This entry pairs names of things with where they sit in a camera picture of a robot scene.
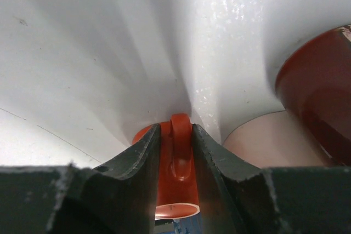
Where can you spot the large pink mug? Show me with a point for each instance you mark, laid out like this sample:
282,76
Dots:
277,140

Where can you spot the dark brown mug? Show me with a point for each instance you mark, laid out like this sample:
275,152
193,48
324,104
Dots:
314,85

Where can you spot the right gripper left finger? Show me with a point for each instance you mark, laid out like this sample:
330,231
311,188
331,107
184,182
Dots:
118,196

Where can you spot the blue mug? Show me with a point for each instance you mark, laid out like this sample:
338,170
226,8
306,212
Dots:
189,225

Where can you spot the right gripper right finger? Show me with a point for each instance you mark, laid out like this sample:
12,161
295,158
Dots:
237,197

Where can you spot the orange mug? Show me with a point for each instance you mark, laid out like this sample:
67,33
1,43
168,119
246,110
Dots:
177,195

